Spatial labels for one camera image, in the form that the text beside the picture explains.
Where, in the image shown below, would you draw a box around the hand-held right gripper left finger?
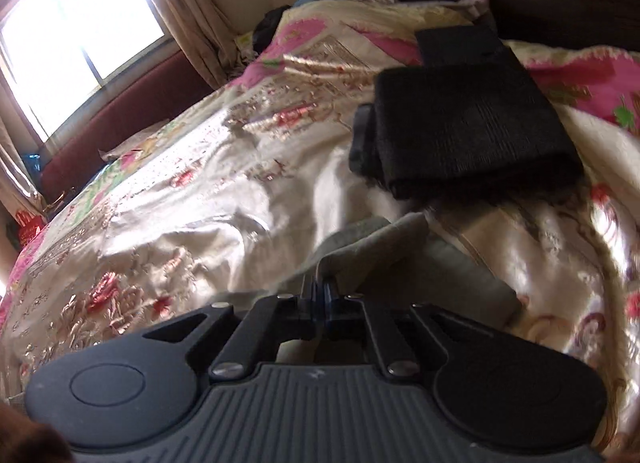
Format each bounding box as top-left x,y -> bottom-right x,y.
145,279 -> 317,381

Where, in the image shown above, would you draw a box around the bright window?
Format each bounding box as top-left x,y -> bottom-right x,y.
0,0 -> 167,140

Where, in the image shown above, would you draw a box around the dark clothing pile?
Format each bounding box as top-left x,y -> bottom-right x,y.
251,0 -> 347,53

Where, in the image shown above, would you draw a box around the maroon upholstered headboard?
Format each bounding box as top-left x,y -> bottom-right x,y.
39,50 -> 222,200

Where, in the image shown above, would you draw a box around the small folded black garment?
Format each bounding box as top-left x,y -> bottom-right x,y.
415,24 -> 521,69

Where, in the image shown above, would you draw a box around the folded black pants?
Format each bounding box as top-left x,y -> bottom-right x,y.
348,63 -> 587,203

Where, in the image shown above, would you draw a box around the beige curtain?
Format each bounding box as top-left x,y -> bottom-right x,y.
134,0 -> 242,90

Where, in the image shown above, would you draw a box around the floral satin bedspread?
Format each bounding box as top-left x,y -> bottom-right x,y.
0,0 -> 640,449

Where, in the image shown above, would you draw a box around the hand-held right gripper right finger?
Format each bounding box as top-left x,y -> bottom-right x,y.
322,279 -> 482,379

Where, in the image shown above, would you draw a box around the grey-green pants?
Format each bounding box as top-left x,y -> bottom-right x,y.
314,213 -> 522,330

